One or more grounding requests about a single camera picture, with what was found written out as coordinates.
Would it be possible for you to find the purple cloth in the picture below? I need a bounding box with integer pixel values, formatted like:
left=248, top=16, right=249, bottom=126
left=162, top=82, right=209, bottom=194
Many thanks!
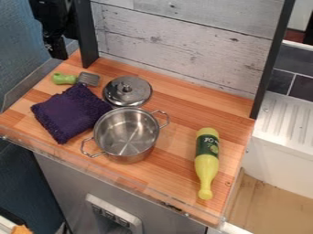
left=29, top=82, right=114, bottom=145

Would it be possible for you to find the silver pot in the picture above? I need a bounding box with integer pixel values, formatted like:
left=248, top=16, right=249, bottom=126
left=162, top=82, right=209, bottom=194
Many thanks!
left=79, top=106, right=170, bottom=165

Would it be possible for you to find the white toy sink unit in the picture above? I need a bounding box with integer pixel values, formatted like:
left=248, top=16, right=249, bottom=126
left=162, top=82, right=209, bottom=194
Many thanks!
left=242, top=39, right=313, bottom=200

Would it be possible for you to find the yellow toy bottle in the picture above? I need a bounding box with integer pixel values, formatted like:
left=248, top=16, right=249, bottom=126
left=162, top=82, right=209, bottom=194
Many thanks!
left=193, top=127, right=221, bottom=201

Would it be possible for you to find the silver pot lid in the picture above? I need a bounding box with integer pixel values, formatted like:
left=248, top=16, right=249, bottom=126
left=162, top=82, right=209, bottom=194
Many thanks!
left=101, top=75, right=155, bottom=108

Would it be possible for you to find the green handled spatula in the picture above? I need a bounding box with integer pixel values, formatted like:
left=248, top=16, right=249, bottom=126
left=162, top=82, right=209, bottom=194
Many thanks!
left=51, top=71, right=102, bottom=88

